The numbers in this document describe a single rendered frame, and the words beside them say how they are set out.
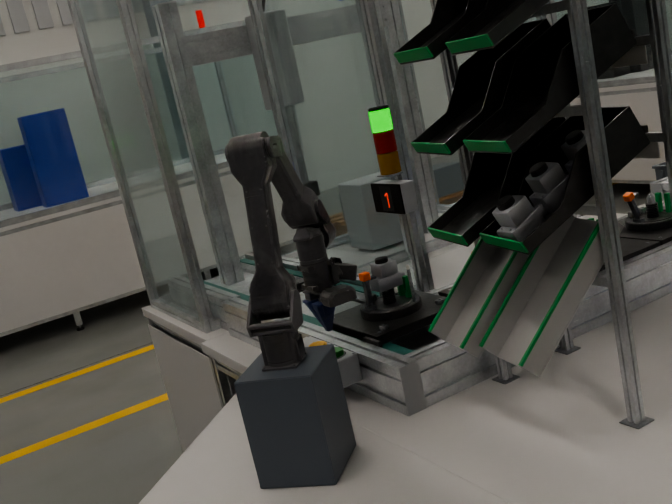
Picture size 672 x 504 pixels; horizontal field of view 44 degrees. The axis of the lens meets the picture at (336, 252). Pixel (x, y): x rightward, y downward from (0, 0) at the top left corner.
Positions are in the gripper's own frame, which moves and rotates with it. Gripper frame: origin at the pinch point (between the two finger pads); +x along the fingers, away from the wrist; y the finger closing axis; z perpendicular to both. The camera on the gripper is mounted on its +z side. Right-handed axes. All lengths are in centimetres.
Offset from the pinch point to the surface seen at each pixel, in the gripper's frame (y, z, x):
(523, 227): -47, 14, -17
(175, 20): 103, 23, -71
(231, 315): 65, 4, 12
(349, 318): 15.5, 13.3, 7.8
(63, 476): 234, -32, 104
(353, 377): -3.3, 1.4, 13.5
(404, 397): -18.1, 3.5, 15.1
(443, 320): -22.0, 13.0, 2.0
